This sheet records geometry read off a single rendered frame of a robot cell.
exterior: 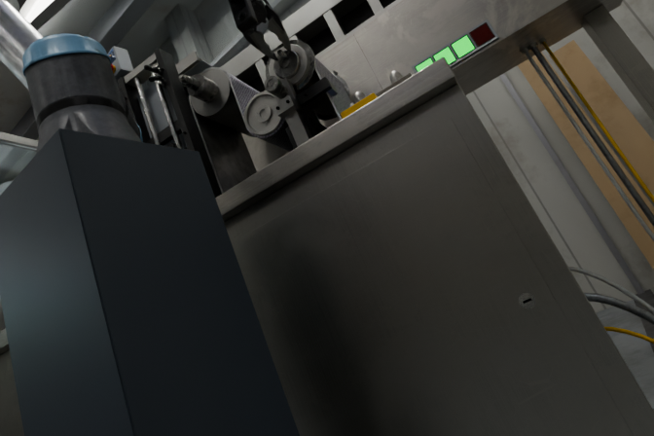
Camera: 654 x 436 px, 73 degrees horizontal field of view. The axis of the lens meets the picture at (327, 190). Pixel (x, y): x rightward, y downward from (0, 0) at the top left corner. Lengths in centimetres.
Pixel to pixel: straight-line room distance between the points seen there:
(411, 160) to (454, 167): 7
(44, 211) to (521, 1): 129
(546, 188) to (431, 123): 313
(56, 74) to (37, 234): 24
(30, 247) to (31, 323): 8
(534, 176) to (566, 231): 48
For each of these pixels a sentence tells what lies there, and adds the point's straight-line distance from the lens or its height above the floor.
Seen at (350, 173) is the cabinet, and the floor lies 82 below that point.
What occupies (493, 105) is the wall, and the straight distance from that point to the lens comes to 400.
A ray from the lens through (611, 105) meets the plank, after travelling 349.
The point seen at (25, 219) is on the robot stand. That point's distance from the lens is 62.
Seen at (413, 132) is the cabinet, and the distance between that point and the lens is 74.
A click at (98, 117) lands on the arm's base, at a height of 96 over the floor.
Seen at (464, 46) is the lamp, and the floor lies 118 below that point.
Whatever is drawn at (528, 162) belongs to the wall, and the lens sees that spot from 387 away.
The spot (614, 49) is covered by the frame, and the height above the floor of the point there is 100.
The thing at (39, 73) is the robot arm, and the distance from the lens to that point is 74.
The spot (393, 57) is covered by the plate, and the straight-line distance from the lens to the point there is 147.
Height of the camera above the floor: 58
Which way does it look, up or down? 17 degrees up
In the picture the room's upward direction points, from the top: 24 degrees counter-clockwise
